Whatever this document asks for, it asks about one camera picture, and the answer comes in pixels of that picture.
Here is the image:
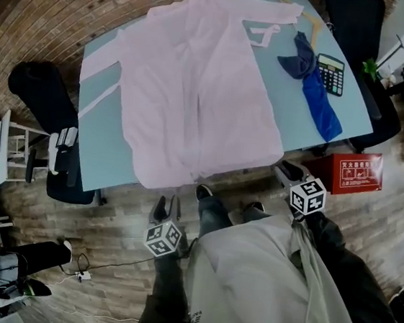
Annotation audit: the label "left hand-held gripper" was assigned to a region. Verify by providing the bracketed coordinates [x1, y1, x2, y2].
[142, 191, 188, 261]

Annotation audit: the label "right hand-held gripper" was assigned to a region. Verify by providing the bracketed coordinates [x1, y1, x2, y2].
[269, 159, 331, 219]

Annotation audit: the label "pink robe garment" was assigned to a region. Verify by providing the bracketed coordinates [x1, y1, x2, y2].
[67, 0, 305, 204]

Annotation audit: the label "person's right forearm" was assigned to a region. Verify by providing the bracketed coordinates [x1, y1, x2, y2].
[292, 208, 404, 323]

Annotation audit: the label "person's left forearm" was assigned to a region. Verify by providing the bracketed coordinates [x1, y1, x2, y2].
[133, 247, 202, 323]

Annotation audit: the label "person's left leg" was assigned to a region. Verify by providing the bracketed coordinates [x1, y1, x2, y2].
[190, 183, 239, 241]

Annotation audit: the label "red box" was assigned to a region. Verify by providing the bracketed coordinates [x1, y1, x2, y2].
[299, 145, 387, 201]

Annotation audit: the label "bright blue cloth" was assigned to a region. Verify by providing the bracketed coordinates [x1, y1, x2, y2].
[295, 65, 350, 144]

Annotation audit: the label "white power strip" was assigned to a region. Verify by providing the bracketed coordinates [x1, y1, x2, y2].
[74, 269, 93, 283]

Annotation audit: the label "black calculator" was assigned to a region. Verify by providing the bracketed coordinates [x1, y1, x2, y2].
[313, 53, 347, 98]

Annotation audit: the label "person's beige smock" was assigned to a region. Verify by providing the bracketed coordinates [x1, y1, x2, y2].
[179, 202, 369, 323]

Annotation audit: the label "white and black boxes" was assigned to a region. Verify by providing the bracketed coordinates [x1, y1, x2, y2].
[45, 125, 80, 178]

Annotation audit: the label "green plant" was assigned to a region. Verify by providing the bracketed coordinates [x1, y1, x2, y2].
[359, 56, 381, 83]

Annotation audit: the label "wooden clothes hanger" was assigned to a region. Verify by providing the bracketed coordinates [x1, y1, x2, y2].
[271, 0, 328, 50]

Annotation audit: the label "black office chair with boxes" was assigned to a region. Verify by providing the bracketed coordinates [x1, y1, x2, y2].
[0, 58, 122, 208]

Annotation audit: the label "black floor cable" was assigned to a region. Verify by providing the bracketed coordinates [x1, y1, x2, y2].
[58, 242, 184, 289]

